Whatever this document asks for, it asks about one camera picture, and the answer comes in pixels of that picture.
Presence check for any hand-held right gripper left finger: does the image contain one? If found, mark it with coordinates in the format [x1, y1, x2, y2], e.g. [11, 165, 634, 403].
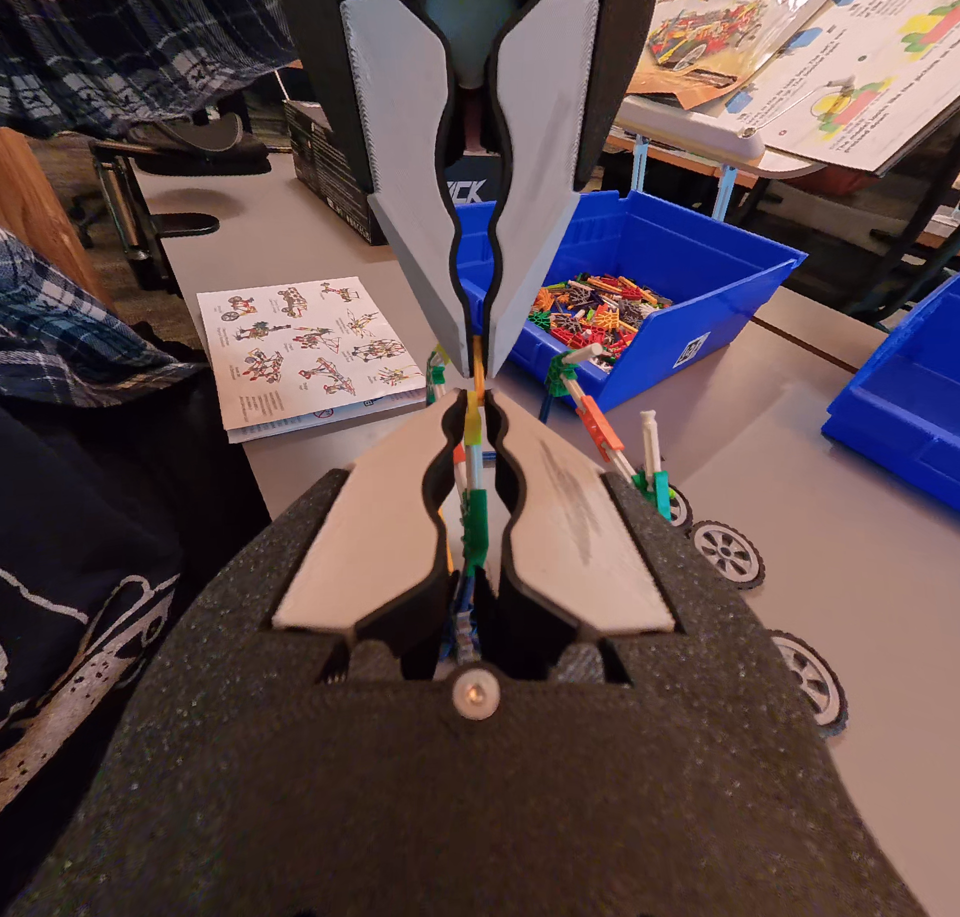
[270, 389, 466, 642]

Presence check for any dark printed t-shirt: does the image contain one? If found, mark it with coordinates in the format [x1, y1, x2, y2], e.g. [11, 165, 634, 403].
[0, 373, 273, 888]

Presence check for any grey toy wheel black tyre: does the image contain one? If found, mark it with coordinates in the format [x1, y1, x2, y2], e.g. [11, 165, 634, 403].
[767, 628, 850, 740]
[688, 518, 768, 593]

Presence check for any toy model picture booklet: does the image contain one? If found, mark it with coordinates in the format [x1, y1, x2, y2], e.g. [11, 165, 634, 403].
[196, 277, 427, 444]

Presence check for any wooden panel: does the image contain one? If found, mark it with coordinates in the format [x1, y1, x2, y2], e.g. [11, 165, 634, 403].
[0, 128, 115, 309]

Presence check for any empty blue plastic bin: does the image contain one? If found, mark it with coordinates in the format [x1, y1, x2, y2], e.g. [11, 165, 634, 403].
[821, 275, 960, 491]

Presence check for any plaid flannel shirt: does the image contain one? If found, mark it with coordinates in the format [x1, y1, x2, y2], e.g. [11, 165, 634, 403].
[0, 228, 207, 408]

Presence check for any black office chair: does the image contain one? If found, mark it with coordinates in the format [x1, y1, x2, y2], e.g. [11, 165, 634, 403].
[71, 110, 273, 292]

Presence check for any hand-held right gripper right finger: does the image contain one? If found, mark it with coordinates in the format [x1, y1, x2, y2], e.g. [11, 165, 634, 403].
[484, 390, 678, 642]

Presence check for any blue plastic bin with label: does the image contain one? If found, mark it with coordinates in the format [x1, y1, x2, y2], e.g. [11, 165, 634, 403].
[453, 189, 810, 414]

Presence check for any colourful toy set picture sheet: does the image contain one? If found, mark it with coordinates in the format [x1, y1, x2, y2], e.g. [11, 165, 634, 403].
[626, 0, 879, 112]

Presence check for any colourful rod and connector model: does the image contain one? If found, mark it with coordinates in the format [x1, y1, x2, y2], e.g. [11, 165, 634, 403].
[423, 343, 676, 663]

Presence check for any pile of colourful toy pieces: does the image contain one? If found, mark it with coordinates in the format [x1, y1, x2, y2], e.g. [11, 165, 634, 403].
[528, 272, 674, 371]

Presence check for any black printed carton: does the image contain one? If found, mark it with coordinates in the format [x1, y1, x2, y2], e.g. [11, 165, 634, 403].
[283, 99, 500, 247]

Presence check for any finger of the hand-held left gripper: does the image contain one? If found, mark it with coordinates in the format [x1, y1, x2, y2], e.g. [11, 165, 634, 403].
[339, 0, 474, 376]
[482, 0, 603, 380]

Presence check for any printed instruction sheet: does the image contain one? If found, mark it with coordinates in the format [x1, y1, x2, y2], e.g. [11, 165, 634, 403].
[723, 0, 960, 176]

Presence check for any white tilting side stand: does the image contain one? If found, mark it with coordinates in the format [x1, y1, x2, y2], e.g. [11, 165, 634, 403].
[606, 95, 766, 217]

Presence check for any person's left forearm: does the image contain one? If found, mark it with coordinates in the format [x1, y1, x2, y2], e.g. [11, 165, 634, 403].
[0, 0, 301, 140]

